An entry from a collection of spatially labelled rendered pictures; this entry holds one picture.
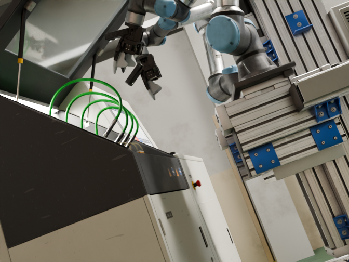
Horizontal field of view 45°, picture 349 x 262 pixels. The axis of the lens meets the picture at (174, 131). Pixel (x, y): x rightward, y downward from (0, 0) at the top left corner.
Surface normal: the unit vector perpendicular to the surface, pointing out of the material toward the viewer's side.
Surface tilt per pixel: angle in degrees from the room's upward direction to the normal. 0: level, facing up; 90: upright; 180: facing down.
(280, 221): 90
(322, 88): 90
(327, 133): 90
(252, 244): 90
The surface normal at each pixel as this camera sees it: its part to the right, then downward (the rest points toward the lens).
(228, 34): -0.54, 0.17
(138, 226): -0.25, -0.10
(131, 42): -0.34, 0.18
